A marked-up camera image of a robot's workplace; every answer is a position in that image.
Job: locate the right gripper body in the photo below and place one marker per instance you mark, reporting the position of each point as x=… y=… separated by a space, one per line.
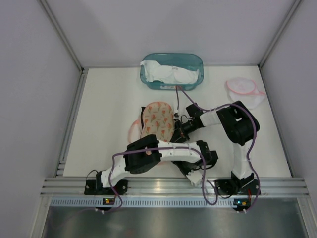
x=177 y=131

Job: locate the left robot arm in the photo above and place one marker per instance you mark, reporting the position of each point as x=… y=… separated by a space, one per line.
x=144 y=154

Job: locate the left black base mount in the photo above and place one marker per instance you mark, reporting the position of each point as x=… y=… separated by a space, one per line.
x=94 y=188

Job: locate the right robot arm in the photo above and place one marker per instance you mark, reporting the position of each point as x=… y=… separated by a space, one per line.
x=241 y=128

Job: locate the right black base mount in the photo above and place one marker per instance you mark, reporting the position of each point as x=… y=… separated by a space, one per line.
x=227 y=187

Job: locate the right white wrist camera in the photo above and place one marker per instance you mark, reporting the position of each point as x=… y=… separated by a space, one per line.
x=176 y=114

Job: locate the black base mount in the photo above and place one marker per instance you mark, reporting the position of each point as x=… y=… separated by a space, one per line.
x=94 y=188
x=227 y=187

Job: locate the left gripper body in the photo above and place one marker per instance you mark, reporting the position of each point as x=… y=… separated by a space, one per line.
x=183 y=167

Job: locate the aluminium corner post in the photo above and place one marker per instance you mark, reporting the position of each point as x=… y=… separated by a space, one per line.
x=60 y=32
x=291 y=12

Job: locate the left aluminium corner post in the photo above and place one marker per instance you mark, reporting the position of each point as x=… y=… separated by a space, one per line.
x=60 y=32

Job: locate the teal plastic bin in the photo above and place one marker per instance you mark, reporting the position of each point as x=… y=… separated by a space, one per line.
x=183 y=60

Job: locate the white bra in bin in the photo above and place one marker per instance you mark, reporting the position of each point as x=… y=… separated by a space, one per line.
x=154 y=71

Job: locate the right aluminium corner post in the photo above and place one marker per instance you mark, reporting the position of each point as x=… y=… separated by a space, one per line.
x=291 y=12

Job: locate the aluminium front rail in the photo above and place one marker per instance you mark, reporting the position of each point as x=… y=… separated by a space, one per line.
x=142 y=187

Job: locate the small white mesh laundry bag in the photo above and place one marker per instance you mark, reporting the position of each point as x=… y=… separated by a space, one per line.
x=244 y=90

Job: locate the perforated cable duct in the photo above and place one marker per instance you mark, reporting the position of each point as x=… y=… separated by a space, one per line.
x=145 y=202

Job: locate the floral pink laundry bag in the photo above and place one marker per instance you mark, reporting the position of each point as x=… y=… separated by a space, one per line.
x=158 y=121

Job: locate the black bra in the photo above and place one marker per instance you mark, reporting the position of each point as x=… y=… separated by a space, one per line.
x=142 y=119

